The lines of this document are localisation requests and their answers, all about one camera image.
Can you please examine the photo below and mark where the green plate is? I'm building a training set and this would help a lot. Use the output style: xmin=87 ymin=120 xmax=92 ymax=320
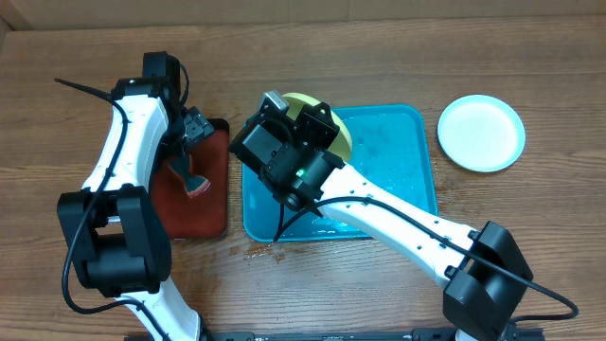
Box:
xmin=282 ymin=92 xmax=353 ymax=163

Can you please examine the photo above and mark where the round orange green sponge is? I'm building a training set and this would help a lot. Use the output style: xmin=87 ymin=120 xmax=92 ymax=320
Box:
xmin=169 ymin=154 xmax=211 ymax=198

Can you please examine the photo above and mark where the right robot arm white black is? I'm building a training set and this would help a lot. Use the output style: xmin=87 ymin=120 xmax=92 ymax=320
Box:
xmin=229 ymin=102 xmax=533 ymax=340

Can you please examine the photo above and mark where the teal plastic tray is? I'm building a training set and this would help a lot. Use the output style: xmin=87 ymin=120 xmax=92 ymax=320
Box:
xmin=241 ymin=104 xmax=438 ymax=242

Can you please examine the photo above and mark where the light blue plate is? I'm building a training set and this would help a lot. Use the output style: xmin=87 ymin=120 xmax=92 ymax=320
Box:
xmin=437 ymin=94 xmax=526 ymax=173

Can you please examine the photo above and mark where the dark red tray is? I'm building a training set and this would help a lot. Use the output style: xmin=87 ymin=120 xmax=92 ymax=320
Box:
xmin=151 ymin=118 xmax=229 ymax=239

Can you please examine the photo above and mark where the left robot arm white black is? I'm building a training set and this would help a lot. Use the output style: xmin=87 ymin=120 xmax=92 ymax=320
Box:
xmin=57 ymin=77 xmax=212 ymax=340

